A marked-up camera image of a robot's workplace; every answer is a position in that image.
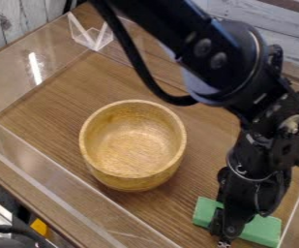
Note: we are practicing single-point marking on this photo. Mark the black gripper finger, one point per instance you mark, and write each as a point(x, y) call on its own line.
point(229, 221)

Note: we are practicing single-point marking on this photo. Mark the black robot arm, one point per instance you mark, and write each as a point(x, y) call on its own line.
point(234, 72)

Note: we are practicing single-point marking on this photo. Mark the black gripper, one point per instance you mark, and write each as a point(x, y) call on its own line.
point(257, 176)

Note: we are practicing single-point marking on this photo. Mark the clear acrylic corner bracket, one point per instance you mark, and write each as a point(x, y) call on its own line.
point(91, 38)

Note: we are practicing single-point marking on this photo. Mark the yellow and black device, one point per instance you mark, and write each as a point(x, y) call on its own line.
point(33, 222)

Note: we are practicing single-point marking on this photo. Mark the brown wooden bowl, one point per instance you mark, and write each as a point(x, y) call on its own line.
point(133, 144)

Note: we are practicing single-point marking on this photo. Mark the green rectangular block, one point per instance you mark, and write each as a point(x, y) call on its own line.
point(262, 231)

